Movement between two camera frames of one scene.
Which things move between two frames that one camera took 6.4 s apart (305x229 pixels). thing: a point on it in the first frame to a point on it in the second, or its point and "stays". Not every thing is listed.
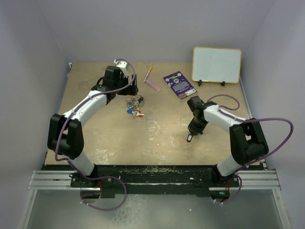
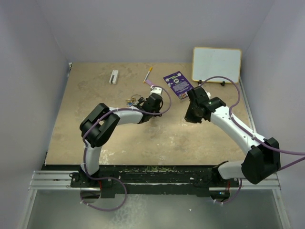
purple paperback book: (179, 85) stays
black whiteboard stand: (199, 82) stays
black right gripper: (195, 130) to (189, 118)
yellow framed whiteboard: (216, 65) stays
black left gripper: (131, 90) to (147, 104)
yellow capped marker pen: (150, 69) stays
